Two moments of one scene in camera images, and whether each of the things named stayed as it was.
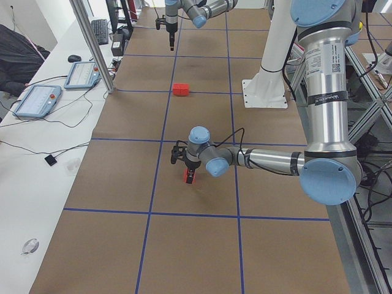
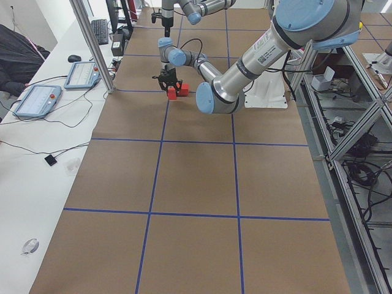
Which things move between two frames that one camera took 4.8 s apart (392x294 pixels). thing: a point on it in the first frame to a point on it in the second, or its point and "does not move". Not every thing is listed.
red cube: x=184 y=89 does not move
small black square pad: x=50 y=160 does not move
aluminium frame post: x=94 y=44 does not move
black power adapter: x=117 y=45 does not move
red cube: x=185 y=176 to x=171 y=92
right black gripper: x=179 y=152 to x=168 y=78
